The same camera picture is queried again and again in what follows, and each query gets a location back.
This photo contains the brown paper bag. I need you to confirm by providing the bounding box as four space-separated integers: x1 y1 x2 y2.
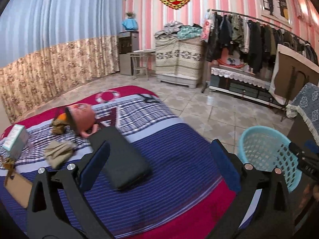
44 140 76 169

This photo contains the teal plastic laundry basket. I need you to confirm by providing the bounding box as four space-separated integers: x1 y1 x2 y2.
237 126 302 193

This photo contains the pink pig mug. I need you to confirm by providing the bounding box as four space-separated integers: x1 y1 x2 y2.
65 103 98 139

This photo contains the crumpled brown paper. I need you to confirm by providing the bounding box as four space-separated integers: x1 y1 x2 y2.
51 118 69 135

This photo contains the striped red blue blanket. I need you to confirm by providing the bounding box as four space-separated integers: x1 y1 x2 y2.
0 85 262 239

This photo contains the blue patterned cloth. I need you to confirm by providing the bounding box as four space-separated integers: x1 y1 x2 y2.
286 83 318 145

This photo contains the tan phone case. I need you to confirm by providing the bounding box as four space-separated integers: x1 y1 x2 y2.
4 171 32 209

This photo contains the teal white carton box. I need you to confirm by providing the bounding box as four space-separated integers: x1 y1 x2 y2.
2 124 29 160

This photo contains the low tv stand with lace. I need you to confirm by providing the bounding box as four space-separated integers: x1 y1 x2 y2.
209 65 281 109

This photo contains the brown folding board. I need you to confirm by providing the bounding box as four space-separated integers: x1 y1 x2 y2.
269 44 318 105

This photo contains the small wooden stool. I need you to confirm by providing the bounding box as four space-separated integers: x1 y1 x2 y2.
128 49 155 80

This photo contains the patterned cloth covered cabinet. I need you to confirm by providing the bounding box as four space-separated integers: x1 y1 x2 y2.
155 35 204 88

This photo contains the water dispenser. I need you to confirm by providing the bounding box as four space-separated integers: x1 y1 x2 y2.
118 31 139 75

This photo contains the clothes rack with garments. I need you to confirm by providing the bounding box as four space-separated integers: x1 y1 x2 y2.
202 9 318 82

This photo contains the blue floral curtain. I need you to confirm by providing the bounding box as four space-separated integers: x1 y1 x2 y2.
1 0 122 122

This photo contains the blue potted plant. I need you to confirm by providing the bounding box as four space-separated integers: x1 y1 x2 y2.
122 12 138 31

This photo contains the pile of clothes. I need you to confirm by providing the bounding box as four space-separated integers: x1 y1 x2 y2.
154 21 202 40

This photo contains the framed black white picture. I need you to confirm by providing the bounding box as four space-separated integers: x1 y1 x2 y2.
260 0 293 28

